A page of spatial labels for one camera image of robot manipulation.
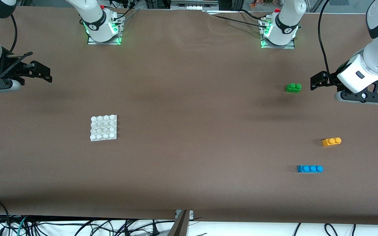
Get yellow two-stud block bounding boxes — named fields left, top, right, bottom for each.
left=322, top=137, right=342, bottom=147

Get white studded base plate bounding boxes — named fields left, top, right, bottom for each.
left=90, top=114, right=117, bottom=142

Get blue three-stud block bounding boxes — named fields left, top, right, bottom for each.
left=297, top=165, right=324, bottom=173

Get orange background object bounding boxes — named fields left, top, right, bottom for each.
left=251, top=0, right=275, bottom=9

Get brown table cover sheet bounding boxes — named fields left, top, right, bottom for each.
left=0, top=6, right=378, bottom=225

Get dark metal beam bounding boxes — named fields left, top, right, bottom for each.
left=167, top=210, right=190, bottom=236

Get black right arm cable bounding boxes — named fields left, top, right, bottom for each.
left=0, top=13, right=34, bottom=86

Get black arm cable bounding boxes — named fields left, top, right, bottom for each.
left=0, top=13, right=34, bottom=86
left=318, top=0, right=332, bottom=77

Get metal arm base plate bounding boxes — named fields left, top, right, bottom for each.
left=87, top=15, right=123, bottom=45
left=261, top=18, right=295, bottom=49

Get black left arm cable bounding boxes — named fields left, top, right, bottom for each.
left=318, top=0, right=332, bottom=77

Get black base cable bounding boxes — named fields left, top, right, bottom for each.
left=114, top=0, right=140, bottom=24
left=240, top=9, right=268, bottom=20
left=205, top=12, right=269, bottom=29

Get aluminium frame profile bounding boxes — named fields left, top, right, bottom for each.
left=170, top=0, right=219, bottom=10

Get teal floor cable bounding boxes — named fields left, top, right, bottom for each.
left=16, top=216, right=29, bottom=236

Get silver metal bracket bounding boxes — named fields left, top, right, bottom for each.
left=175, top=210, right=194, bottom=220

